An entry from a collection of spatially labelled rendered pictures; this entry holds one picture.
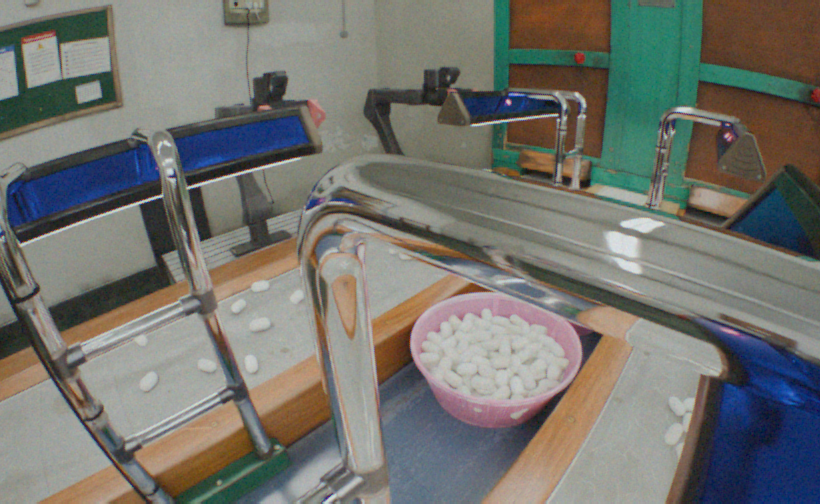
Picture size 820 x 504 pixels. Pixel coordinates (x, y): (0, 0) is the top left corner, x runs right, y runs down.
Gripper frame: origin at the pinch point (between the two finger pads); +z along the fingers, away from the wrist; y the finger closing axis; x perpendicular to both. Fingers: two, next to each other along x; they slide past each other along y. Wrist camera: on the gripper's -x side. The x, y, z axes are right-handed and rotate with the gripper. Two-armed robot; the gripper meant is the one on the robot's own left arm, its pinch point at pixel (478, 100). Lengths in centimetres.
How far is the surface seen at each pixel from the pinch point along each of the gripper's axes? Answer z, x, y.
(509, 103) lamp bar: 20.0, -1.2, -14.6
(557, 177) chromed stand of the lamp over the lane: 33.8, 15.6, -12.4
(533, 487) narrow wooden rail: 65, 30, -76
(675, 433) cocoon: 77, 30, -58
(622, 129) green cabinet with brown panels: 34, 7, 44
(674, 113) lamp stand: 59, -4, -12
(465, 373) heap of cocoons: 47, 33, -64
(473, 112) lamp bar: 21.1, 0.2, -31.1
